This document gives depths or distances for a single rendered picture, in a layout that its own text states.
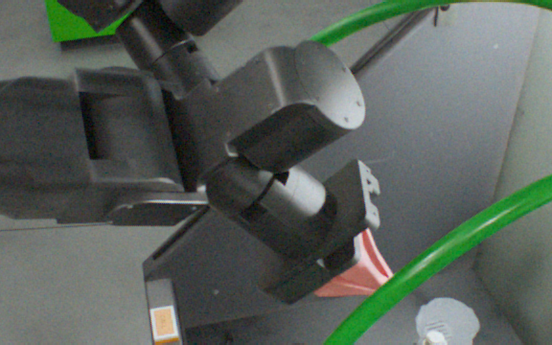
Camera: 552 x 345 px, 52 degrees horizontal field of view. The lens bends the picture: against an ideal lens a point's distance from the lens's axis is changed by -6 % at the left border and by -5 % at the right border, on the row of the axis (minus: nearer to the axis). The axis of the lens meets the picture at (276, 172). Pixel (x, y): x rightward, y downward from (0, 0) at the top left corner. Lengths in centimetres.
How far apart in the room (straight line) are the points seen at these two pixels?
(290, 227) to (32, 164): 18
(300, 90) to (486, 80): 54
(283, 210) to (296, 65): 11
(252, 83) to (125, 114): 7
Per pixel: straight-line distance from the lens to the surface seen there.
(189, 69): 52
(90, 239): 237
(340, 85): 34
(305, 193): 39
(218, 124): 33
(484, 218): 33
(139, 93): 33
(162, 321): 78
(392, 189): 85
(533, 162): 86
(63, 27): 377
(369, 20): 45
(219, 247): 83
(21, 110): 30
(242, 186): 37
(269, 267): 43
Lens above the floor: 157
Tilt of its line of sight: 37 degrees down
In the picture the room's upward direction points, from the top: straight up
